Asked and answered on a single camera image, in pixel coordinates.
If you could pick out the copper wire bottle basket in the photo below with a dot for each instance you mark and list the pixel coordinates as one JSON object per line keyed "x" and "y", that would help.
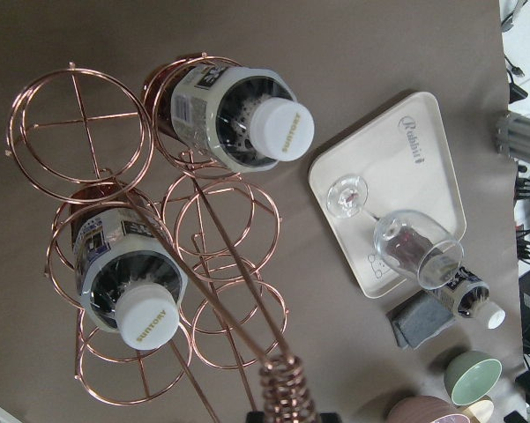
{"x": 74, "y": 128}

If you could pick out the tea bottle top slot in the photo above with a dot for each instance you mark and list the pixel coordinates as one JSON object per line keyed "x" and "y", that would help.
{"x": 467, "y": 297}

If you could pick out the tea bottle lower left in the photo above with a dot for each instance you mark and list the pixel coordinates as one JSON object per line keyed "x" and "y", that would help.
{"x": 248, "y": 119}

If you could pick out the tea bottle lower right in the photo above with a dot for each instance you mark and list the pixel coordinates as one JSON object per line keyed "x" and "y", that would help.
{"x": 126, "y": 281}

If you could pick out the cream rabbit tray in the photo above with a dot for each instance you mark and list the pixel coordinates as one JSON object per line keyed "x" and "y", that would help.
{"x": 404, "y": 158}

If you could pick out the clear wine glass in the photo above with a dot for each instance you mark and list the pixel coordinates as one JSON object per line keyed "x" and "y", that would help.
{"x": 410, "y": 242}

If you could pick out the grey folded cloth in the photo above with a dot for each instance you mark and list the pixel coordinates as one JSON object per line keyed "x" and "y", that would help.
{"x": 418, "y": 319}

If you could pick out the pink bowl of ice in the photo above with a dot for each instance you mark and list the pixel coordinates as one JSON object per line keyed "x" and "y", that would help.
{"x": 424, "y": 409}

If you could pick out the mint green bowl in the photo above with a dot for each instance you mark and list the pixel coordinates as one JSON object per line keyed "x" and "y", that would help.
{"x": 470, "y": 376}

